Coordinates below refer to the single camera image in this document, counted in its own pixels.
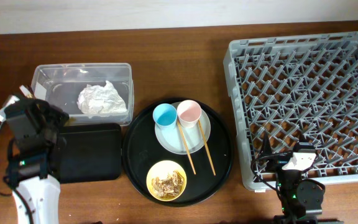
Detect white napkin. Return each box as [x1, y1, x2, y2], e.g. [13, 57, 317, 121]
[76, 81, 127, 114]

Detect yellow bowl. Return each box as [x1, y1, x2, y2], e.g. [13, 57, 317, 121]
[146, 161, 187, 202]

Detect food scraps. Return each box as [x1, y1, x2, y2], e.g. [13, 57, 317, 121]
[152, 170, 185, 199]

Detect blue cup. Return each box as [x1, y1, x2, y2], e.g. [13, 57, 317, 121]
[152, 103, 177, 130]

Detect gold foil wrapper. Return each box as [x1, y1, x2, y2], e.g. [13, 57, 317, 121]
[19, 85, 36, 99]

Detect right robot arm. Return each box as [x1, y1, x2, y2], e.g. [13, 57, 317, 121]
[259, 134, 325, 224]

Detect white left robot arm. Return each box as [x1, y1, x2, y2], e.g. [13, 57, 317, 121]
[3, 98, 69, 223]

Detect grey dishwasher rack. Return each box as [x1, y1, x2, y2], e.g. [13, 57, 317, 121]
[223, 32, 358, 191]

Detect black rectangular tray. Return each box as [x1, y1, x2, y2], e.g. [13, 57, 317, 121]
[58, 123, 122, 184]

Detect right wooden chopstick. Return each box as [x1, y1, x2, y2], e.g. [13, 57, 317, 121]
[198, 120, 216, 176]

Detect wooden chopstick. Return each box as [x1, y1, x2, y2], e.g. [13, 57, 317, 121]
[198, 120, 216, 176]
[177, 121, 196, 175]

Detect clear plastic bin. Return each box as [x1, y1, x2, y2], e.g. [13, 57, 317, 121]
[31, 63, 134, 126]

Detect pink cup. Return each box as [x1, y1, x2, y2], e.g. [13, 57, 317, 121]
[177, 100, 202, 128]

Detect left wooden chopstick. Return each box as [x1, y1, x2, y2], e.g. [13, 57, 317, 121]
[177, 121, 196, 175]

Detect round black tray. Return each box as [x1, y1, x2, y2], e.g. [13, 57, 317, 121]
[122, 98, 234, 207]

